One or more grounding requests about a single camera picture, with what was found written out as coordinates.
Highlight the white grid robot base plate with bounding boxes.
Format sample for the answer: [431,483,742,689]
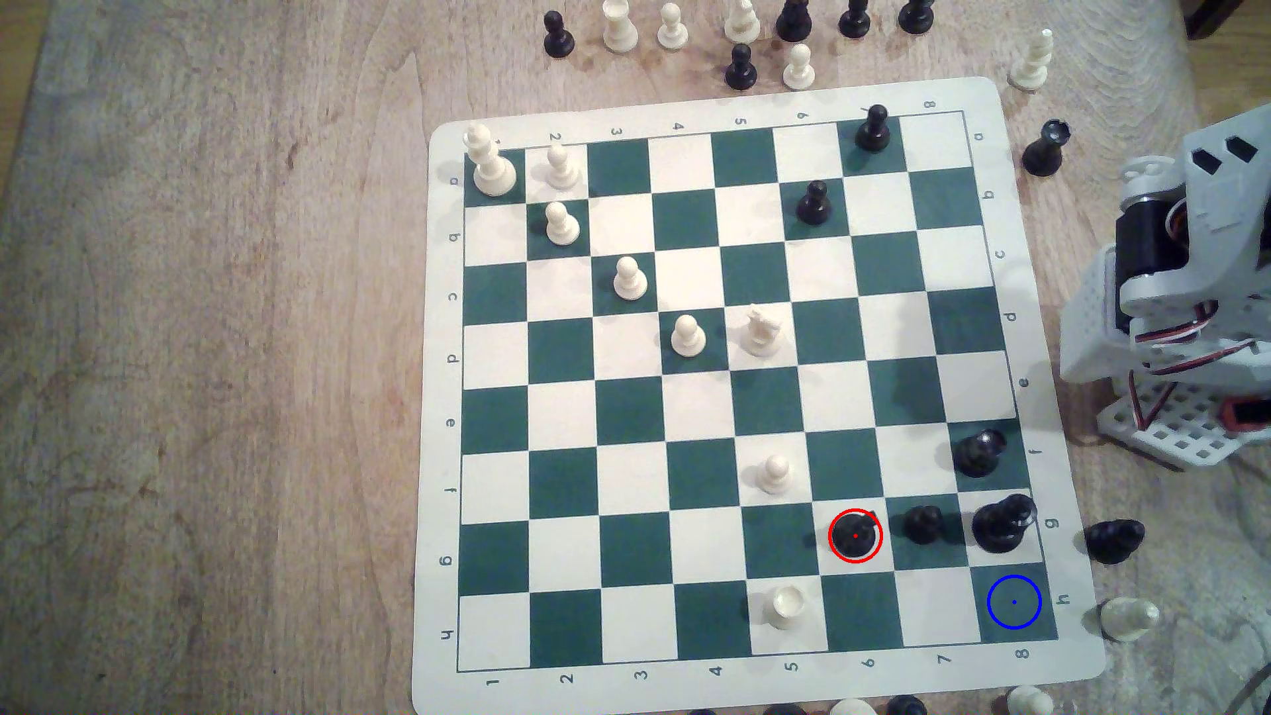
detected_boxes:
[1096,369,1271,470]

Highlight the white king chess piece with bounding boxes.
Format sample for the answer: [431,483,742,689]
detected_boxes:
[467,123,518,197]

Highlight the white bishop chess piece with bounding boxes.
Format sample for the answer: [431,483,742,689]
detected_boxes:
[1009,28,1056,93]
[1099,596,1161,643]

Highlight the red white servo cable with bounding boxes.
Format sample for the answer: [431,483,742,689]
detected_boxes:
[1132,298,1257,377]

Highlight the dark wooden furniture piece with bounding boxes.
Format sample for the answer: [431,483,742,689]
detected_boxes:
[1182,0,1247,41]

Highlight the black king chess piece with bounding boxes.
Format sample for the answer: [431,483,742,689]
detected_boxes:
[971,493,1040,555]

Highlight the black bishop chess piece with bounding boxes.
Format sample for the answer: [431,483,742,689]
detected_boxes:
[1083,519,1146,565]

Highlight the black rook chess piece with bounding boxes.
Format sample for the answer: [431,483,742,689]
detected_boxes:
[833,513,879,559]
[1021,119,1072,178]

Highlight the green and white chessboard mat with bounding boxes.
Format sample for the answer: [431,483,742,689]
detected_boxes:
[411,76,1107,715]

